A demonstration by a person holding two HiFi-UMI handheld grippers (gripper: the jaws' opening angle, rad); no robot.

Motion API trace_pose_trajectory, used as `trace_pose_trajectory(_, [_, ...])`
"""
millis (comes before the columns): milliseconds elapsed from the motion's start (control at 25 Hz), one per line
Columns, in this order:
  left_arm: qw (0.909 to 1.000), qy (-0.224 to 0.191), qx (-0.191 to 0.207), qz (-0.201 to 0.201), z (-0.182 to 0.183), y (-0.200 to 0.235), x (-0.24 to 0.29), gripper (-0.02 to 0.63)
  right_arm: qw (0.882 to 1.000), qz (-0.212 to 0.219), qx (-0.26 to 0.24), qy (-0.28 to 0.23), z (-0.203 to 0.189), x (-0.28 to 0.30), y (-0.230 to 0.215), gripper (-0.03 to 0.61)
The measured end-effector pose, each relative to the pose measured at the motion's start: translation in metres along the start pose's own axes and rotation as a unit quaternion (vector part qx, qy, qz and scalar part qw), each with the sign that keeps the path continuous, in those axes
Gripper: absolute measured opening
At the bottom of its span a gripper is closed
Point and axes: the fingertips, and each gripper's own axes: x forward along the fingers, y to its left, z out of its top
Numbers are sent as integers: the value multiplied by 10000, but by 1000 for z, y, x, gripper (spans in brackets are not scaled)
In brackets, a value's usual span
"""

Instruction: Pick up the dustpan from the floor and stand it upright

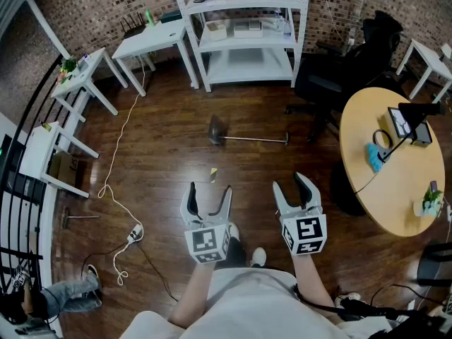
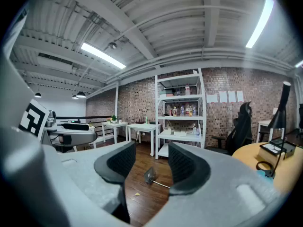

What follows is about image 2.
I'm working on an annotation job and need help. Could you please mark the white metal shelf unit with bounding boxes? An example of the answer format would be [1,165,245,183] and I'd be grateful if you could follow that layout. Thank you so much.
[154,68,207,160]

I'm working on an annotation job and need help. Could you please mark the blue cloth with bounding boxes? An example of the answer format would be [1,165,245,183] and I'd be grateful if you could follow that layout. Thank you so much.
[257,169,273,180]

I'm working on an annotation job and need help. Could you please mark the stacked flat boxes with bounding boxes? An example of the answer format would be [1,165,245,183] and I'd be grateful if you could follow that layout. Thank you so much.
[160,88,175,98]

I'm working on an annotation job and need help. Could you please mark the round wooden table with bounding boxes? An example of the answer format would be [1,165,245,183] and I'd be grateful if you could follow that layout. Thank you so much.
[232,141,303,195]

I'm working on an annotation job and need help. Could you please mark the ceiling air conditioner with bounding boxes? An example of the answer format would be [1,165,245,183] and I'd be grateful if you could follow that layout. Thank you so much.
[36,52,74,72]

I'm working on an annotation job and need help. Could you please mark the black office chair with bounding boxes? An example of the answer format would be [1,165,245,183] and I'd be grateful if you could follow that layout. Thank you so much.
[205,101,254,156]

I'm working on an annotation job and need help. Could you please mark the small white table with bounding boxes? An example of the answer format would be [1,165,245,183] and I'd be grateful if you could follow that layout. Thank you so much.
[101,121,129,144]

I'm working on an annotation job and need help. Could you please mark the white desk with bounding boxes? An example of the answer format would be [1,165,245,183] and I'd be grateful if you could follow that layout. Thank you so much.
[256,119,285,143]

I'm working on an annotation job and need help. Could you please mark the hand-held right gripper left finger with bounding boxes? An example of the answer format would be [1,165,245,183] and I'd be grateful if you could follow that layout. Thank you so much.
[42,140,137,227]

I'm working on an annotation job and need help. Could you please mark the grey dustpan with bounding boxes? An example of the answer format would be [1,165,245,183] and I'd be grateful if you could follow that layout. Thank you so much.
[143,166,171,189]

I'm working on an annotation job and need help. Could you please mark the black desk lamp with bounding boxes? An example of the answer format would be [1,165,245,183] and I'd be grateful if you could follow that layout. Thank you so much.
[256,81,292,179]

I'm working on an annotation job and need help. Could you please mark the wooden box with black tray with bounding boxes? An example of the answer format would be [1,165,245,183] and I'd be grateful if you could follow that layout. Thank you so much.
[257,138,297,167]

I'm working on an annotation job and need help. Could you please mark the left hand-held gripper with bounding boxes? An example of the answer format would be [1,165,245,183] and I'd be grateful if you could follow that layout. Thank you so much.
[18,98,98,152]

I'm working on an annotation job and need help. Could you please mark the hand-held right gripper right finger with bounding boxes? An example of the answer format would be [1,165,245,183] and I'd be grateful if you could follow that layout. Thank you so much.
[143,142,292,227]

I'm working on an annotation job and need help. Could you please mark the dark wooden floor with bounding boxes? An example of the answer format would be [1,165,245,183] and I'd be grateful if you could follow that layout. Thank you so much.
[78,131,303,225]

